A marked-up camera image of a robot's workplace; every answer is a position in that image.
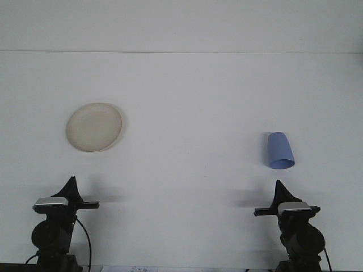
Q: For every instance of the pale blue cup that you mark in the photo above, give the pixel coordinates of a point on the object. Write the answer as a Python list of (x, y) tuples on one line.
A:
[(279, 150)]

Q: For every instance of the dark base board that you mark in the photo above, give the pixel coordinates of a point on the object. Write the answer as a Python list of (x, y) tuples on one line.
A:
[(14, 268)]

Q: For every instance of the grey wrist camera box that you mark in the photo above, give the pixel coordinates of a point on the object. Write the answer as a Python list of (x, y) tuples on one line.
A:
[(293, 209), (51, 204)]

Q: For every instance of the pale round plate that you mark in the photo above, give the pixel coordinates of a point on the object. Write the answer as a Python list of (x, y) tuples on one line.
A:
[(93, 127)]

